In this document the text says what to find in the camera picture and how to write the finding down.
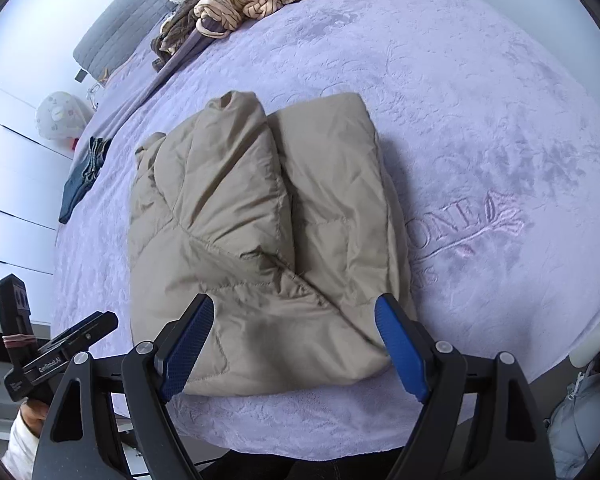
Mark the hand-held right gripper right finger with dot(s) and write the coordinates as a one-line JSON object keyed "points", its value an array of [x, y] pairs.
{"points": [[400, 350]]}

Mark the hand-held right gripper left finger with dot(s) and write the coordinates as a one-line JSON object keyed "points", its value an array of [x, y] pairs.
{"points": [[187, 345]]}

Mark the beige puffer jacket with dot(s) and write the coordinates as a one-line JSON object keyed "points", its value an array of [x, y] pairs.
{"points": [[255, 220]]}

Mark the person's left forearm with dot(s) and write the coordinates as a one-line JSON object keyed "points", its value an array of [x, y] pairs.
{"points": [[25, 445]]}

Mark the person's dark pants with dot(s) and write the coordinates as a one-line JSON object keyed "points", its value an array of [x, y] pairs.
{"points": [[305, 467]]}

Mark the white wardrobe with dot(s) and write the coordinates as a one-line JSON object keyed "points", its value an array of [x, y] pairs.
{"points": [[10, 185]]}

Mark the blue denim jeans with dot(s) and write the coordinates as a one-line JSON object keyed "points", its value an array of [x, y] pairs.
{"points": [[82, 180]]}

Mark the white plastic bottle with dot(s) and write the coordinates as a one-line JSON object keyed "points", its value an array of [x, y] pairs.
{"points": [[592, 342]]}

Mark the light blue bag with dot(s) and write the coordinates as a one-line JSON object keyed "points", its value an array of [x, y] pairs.
{"points": [[590, 420]]}

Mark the lavender embossed blanket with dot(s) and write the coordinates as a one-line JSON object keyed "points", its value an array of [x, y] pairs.
{"points": [[480, 110]]}

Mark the brown fleece garment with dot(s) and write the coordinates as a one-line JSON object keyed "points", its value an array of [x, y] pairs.
{"points": [[180, 25]]}

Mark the grey quilted headboard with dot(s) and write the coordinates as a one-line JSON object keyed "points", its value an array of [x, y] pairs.
{"points": [[125, 25]]}

